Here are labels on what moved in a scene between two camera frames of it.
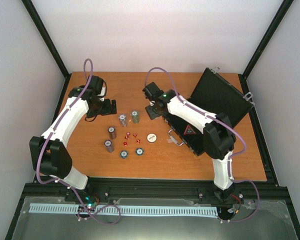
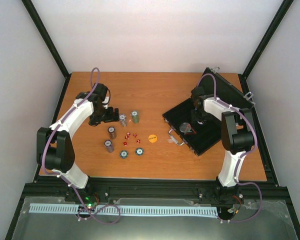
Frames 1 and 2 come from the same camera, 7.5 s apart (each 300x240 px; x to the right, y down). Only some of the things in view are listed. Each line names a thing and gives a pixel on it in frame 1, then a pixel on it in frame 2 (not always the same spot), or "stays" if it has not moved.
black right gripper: x=151 y=113 to x=196 y=119
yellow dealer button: x=151 y=137 stays
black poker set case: x=215 y=93 stays
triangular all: x=189 y=130 stays
